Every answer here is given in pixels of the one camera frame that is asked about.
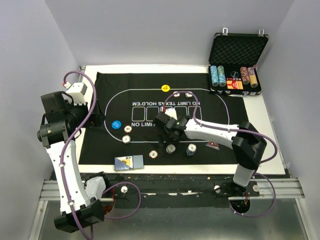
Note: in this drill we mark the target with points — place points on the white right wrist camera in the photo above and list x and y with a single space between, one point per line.
171 112

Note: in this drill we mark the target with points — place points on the green chip row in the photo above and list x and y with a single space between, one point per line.
221 76

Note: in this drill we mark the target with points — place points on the purple tan chip row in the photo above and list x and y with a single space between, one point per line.
252 77

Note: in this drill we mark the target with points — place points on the red white 100 chip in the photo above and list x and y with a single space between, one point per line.
128 129

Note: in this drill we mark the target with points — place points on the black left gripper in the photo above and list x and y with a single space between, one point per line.
96 118

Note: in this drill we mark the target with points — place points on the blue playing card deck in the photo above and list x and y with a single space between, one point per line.
131 162

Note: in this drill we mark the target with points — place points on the red white chip near edge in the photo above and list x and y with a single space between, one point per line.
153 154

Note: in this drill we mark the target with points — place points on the yellow round dealer button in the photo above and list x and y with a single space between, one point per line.
165 88

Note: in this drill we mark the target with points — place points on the grey white 1 chip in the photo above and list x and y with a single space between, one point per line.
126 139

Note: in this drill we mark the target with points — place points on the red brown chip row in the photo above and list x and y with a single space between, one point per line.
244 75

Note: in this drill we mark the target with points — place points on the red orange card box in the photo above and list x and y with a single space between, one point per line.
234 83

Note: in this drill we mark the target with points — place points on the black poker table mat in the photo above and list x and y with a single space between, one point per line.
136 98

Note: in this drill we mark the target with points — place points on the blue white chip stack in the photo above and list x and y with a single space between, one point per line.
191 149

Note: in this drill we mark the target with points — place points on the red triangular dealer marker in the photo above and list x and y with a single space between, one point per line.
213 145

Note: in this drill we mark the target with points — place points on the light blue chip row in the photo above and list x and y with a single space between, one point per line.
214 76

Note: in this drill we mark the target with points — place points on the aluminium mounting rail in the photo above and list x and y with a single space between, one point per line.
280 188

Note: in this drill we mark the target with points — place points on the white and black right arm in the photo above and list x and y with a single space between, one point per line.
247 144

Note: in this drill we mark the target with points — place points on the blue small blind button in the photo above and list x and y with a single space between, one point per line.
116 124

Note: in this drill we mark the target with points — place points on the black aluminium poker chip case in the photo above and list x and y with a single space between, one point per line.
233 51

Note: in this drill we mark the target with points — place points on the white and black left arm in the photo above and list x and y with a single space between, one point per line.
80 201

